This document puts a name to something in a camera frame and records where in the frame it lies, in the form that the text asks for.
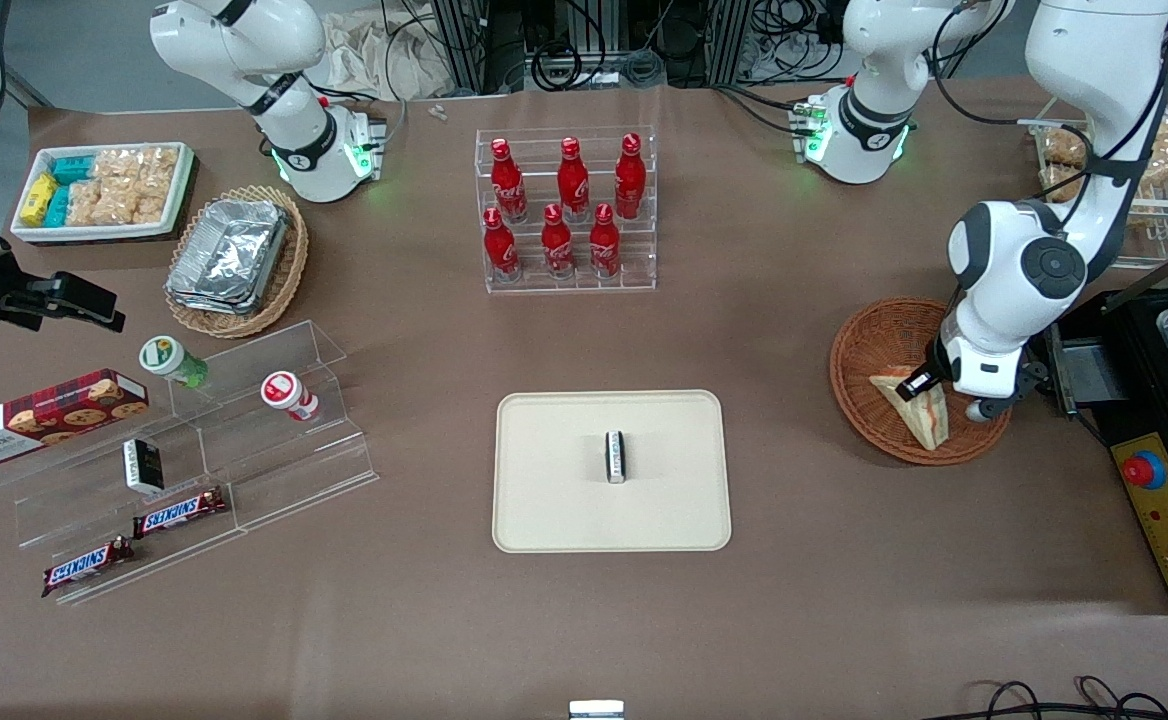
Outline triangle sandwich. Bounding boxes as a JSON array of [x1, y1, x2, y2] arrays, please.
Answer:
[[869, 370, 951, 452]]

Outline brown round wicker basket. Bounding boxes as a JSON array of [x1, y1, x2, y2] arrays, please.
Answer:
[[829, 297, 1015, 467]]

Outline white rectangular snack tray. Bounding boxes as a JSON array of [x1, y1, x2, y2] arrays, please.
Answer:
[[10, 142, 197, 244]]

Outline black machine with metal tray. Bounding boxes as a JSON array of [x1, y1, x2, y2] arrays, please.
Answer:
[[1042, 285, 1168, 446]]

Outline light oval wicker basket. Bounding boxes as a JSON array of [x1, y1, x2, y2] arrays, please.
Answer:
[[164, 185, 310, 340]]

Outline beige plastic serving tray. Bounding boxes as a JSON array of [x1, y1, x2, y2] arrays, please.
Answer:
[[492, 390, 733, 554]]

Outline clear bag of rice crackers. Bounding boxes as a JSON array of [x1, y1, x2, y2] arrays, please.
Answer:
[[92, 147, 181, 225], [65, 178, 105, 228]]

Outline yellow snack packet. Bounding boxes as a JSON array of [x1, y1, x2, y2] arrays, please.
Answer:
[[20, 172, 59, 227]]

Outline red cookie box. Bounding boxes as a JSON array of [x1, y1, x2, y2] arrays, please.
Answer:
[[0, 368, 151, 468]]

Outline green drink bottle white cap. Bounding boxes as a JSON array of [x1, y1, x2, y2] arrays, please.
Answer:
[[138, 335, 211, 390]]

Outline stacked aluminium foil trays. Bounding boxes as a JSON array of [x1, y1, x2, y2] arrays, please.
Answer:
[[166, 198, 291, 317]]

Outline red drink bottle white cap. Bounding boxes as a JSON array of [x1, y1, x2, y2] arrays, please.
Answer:
[[260, 371, 321, 423]]

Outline brown snickers bar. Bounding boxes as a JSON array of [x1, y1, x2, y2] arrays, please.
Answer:
[[132, 486, 229, 540], [40, 536, 136, 599]]

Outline clear acrylic stepped shelf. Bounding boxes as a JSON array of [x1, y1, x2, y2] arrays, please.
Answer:
[[0, 320, 381, 607]]

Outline clear acrylic bottle rack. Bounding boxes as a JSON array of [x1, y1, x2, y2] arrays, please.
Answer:
[[474, 125, 658, 295]]

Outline red cola bottle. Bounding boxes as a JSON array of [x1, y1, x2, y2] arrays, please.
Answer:
[[483, 207, 522, 284], [490, 138, 529, 224], [557, 137, 591, 222], [541, 204, 576, 280], [614, 133, 647, 220], [589, 203, 623, 280]]

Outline crumpled white plastic sheet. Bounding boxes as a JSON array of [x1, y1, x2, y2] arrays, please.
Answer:
[[316, 8, 457, 101]]

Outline black floor cables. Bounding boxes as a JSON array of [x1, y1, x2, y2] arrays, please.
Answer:
[[944, 675, 1168, 720]]

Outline aluminium frame with cables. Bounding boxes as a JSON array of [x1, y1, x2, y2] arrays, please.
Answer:
[[379, 0, 850, 96]]

